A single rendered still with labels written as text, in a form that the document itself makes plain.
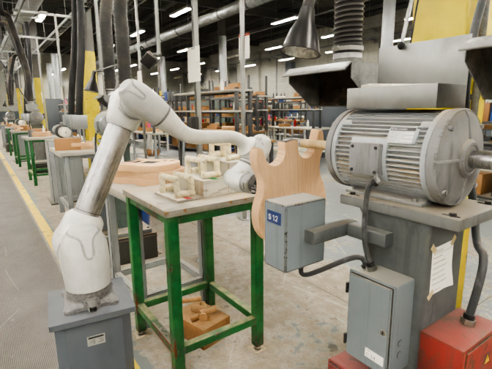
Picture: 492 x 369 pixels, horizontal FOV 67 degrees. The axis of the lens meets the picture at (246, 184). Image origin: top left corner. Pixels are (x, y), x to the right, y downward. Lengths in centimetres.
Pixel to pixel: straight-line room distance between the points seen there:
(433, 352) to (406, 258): 25
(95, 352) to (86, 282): 25
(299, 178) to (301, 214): 39
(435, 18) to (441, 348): 156
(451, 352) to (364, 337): 21
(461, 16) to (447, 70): 93
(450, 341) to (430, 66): 75
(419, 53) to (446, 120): 29
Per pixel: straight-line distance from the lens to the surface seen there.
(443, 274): 119
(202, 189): 194
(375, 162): 108
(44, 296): 334
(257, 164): 130
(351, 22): 140
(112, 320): 147
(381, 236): 111
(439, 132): 102
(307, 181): 148
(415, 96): 109
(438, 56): 124
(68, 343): 148
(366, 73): 135
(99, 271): 144
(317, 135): 147
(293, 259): 110
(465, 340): 118
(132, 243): 232
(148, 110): 146
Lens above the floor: 138
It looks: 11 degrees down
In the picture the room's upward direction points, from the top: 1 degrees counter-clockwise
